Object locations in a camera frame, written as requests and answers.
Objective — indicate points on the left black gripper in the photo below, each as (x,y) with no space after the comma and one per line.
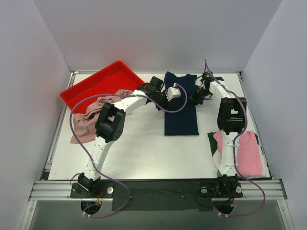
(162,102)

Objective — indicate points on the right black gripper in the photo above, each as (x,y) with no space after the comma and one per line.
(196,96)

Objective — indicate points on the dusty pink t shirt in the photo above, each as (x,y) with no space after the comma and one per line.
(84,124)

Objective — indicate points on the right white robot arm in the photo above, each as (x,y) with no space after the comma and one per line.
(231,120)

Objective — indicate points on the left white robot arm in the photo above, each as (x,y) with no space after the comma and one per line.
(110,125)

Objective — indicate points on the red plastic bin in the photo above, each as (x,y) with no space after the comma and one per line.
(112,78)

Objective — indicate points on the dark green folded t shirt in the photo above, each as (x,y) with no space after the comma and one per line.
(212,142)

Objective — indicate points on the white folded t shirt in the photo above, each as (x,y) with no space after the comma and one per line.
(249,165)

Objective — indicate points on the bright pink folded t shirt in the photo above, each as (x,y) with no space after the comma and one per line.
(246,143)

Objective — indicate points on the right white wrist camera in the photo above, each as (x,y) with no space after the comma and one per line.
(208,76)

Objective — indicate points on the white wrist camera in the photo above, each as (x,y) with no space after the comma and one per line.
(208,76)
(173,92)

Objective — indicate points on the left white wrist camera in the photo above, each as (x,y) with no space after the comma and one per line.
(173,92)

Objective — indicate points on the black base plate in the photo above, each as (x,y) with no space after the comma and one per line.
(164,195)

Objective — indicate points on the aluminium front rail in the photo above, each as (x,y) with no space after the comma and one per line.
(61,190)

